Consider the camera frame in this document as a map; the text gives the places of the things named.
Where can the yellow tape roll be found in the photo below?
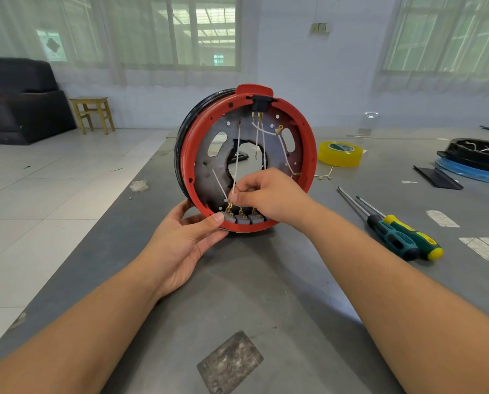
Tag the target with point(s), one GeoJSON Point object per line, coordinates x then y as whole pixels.
{"type": "Point", "coordinates": [338, 159]}

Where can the narrow window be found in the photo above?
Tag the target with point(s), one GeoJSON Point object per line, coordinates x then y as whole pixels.
{"type": "Point", "coordinates": [441, 36]}

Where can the wooden stool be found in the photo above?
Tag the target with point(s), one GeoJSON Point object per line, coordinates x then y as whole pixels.
{"type": "Point", "coordinates": [89, 101]}

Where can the wall switch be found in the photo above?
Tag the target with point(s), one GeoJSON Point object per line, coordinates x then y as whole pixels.
{"type": "Point", "coordinates": [320, 28]}

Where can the person's left forearm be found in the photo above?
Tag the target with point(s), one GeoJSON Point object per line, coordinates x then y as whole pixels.
{"type": "Point", "coordinates": [72, 344]}

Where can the black metal round plate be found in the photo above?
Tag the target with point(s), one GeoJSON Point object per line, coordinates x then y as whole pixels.
{"type": "Point", "coordinates": [207, 170]}

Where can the black flat plate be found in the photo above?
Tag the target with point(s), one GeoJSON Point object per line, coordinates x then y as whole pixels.
{"type": "Point", "coordinates": [437, 178]}

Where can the person's right forearm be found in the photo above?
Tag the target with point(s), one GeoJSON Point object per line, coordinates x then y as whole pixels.
{"type": "Point", "coordinates": [412, 315]}

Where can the narrow sheer curtain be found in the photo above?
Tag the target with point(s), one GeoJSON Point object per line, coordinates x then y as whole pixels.
{"type": "Point", "coordinates": [429, 84]}

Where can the person's right hand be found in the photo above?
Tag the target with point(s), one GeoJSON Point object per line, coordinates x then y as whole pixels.
{"type": "Point", "coordinates": [277, 201]}

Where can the wide sheer curtain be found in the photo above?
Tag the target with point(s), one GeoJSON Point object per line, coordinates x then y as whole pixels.
{"type": "Point", "coordinates": [146, 79]}

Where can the black round housing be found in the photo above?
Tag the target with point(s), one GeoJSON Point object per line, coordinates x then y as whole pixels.
{"type": "Point", "coordinates": [462, 157]}

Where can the clear acrylic stand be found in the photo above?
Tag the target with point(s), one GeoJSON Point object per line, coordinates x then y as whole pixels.
{"type": "Point", "coordinates": [365, 131]}

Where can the dark green black screwdriver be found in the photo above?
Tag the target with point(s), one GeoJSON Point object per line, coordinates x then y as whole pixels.
{"type": "Point", "coordinates": [400, 244]}

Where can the person's left hand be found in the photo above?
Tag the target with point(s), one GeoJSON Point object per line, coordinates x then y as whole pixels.
{"type": "Point", "coordinates": [174, 254]}

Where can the wide window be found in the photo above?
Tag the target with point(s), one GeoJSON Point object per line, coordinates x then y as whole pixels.
{"type": "Point", "coordinates": [207, 32]}

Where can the black bit set case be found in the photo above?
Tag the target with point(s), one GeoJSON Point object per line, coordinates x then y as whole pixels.
{"type": "Point", "coordinates": [241, 156]}

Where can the small black plug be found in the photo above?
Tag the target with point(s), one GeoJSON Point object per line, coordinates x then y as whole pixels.
{"type": "Point", "coordinates": [261, 103]}

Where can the black armchair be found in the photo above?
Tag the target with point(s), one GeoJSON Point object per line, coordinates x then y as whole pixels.
{"type": "Point", "coordinates": [27, 110]}

